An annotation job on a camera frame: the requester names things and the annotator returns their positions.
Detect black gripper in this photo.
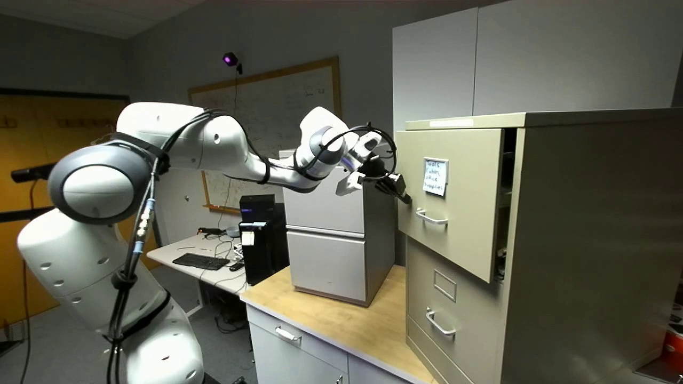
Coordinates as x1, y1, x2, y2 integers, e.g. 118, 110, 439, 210
362, 167, 415, 210

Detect beige cabinet drawer with label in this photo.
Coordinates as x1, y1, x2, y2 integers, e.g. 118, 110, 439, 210
395, 126, 520, 285

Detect white paper drawer label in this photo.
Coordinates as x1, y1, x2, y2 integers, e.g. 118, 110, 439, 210
421, 156, 451, 199

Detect grey lateral file cabinet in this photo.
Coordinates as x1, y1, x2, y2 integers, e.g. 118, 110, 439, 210
283, 164, 400, 309

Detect beige cabinet drawer without label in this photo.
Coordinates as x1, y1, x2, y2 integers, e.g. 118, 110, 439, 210
403, 236, 512, 384

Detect white base cabinet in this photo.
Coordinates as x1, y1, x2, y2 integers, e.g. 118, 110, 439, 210
244, 300, 413, 384

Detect beige metal file cabinet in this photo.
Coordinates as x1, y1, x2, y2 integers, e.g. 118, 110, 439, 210
395, 106, 683, 384

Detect black computer tower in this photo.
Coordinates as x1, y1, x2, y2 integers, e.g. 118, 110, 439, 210
238, 193, 291, 287

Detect black keyboard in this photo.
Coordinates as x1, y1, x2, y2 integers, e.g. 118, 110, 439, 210
171, 251, 234, 274

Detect white office desk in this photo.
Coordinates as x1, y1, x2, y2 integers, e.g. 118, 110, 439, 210
146, 233, 253, 299

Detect red container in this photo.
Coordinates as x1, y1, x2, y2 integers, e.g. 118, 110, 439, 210
659, 323, 683, 379

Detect orange door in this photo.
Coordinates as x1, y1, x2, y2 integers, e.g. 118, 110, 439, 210
0, 87, 133, 330

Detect whiteboard with wooden frame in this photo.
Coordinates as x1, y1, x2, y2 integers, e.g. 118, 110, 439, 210
186, 56, 345, 218

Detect white wall cabinet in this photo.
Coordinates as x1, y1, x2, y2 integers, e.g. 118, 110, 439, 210
390, 0, 683, 134

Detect camera with purple light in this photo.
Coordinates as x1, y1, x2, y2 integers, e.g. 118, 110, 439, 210
221, 50, 245, 76

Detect black wall bracket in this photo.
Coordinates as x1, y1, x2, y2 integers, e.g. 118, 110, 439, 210
8, 163, 59, 186

